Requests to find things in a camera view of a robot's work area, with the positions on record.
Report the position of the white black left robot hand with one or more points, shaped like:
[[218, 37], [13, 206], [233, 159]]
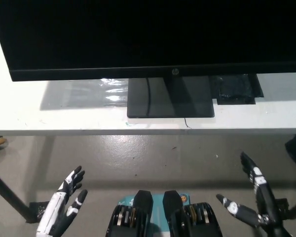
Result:
[[54, 209]]

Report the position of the black tape patch on table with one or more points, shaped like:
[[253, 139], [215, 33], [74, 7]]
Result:
[[234, 89]]

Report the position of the black HP monitor with stand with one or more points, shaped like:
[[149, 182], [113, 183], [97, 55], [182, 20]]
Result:
[[138, 37]]

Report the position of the clear glossy plastic film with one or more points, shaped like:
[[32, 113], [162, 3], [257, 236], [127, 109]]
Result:
[[113, 93]]

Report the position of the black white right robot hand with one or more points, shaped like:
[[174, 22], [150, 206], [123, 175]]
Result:
[[265, 200]]

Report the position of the black floor tape patch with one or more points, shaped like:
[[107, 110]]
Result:
[[282, 205], [38, 209]]

